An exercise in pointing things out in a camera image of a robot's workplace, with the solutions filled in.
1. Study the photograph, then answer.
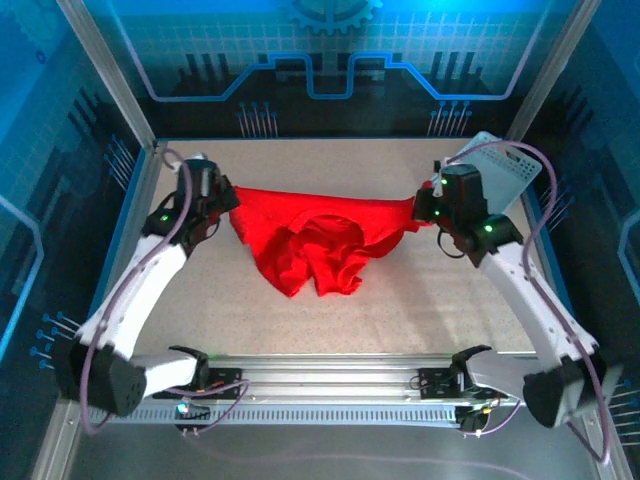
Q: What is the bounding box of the white perforated plastic basket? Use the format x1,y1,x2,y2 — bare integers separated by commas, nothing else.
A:
446,130,544,211

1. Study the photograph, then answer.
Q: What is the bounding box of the red t-shirt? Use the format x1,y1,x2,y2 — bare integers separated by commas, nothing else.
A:
228,180,435,300

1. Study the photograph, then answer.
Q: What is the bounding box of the left small controller board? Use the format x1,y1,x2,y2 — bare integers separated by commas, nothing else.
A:
174,399,211,434

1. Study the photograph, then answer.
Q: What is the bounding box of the small controller board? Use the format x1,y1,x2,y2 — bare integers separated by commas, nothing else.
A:
457,404,489,436
174,399,211,434

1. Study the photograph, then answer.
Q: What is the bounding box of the right small controller board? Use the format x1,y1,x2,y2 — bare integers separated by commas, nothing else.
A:
457,404,489,436

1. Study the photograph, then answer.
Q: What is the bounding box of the grey steel sheet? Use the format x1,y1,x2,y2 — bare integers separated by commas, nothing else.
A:
29,394,634,480

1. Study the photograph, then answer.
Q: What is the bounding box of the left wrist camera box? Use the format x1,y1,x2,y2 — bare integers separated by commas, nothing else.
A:
180,152,215,197

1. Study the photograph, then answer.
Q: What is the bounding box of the thin black cable loop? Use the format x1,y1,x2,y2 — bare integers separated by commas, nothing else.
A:
437,227,469,261

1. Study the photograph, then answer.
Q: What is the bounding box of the aluminium side rail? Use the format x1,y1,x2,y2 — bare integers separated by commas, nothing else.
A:
84,142,164,361

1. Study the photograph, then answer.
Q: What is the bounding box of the left aluminium frame post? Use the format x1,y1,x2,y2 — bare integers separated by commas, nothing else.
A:
55,0,162,154

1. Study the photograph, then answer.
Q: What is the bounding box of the aluminium frame post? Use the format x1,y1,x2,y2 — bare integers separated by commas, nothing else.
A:
55,0,162,154
504,0,601,146

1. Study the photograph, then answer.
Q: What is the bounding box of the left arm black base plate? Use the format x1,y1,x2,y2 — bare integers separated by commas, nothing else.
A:
149,366,245,401

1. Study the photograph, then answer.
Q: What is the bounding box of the right aluminium frame post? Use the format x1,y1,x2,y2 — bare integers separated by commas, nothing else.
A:
504,0,601,146

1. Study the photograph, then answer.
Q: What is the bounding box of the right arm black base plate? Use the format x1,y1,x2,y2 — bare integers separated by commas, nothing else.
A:
417,367,506,401

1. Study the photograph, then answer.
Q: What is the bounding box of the aluminium mounting rail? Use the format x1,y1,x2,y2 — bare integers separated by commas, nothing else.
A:
64,353,601,401

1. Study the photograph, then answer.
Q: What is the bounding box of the slotted grey cable duct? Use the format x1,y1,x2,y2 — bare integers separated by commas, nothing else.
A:
79,405,464,427

